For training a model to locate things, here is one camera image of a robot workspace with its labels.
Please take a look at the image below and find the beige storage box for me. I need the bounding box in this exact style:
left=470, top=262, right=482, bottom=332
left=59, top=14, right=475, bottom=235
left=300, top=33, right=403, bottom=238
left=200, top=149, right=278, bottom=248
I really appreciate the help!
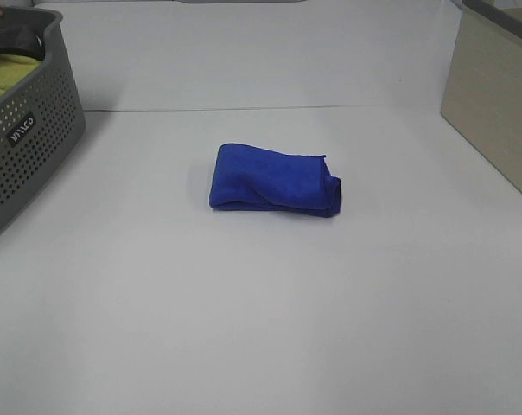
left=441, top=1, right=522, bottom=194

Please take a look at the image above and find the blue microfiber towel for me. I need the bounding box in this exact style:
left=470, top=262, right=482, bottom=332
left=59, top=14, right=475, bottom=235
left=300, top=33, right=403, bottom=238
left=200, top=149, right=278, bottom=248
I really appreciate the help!
left=208, top=144, right=341, bottom=218

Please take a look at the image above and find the grey perforated laundry basket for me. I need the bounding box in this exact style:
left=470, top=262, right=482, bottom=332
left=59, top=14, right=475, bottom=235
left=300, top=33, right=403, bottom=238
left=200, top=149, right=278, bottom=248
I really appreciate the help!
left=0, top=5, right=86, bottom=232

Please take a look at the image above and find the yellow-green towel in basket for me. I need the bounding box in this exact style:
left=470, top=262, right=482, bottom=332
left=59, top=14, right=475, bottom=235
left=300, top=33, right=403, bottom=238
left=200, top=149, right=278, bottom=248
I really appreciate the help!
left=0, top=54, right=41, bottom=97

